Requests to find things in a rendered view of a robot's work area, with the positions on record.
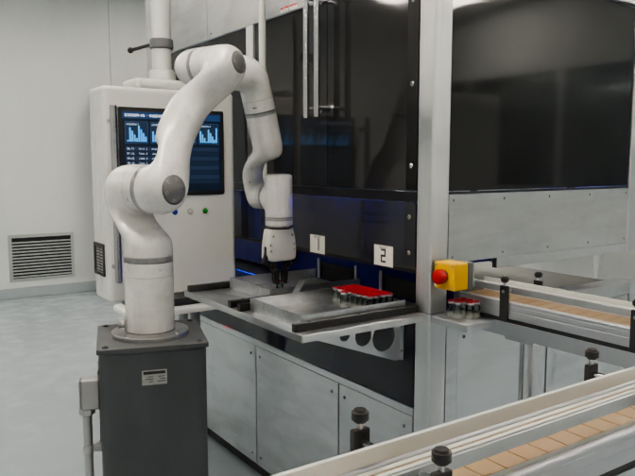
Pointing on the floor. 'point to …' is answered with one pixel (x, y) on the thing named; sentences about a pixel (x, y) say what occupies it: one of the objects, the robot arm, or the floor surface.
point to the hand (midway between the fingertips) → (280, 277)
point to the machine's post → (432, 207)
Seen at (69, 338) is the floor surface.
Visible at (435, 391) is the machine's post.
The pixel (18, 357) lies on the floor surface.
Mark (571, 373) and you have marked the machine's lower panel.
